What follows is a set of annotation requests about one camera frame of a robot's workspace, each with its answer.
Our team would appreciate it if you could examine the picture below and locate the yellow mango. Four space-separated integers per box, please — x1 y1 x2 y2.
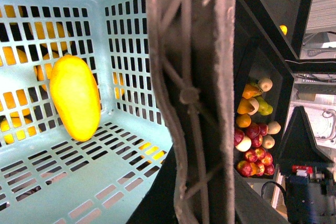
50 55 101 142

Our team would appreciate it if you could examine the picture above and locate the light blue plastic basket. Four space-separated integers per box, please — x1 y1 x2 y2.
1 0 172 223

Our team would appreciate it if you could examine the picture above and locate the black produce display shelf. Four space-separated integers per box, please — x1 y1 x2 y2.
125 0 336 224

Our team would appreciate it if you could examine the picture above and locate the brown basket handle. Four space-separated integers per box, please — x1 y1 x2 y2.
146 0 236 223

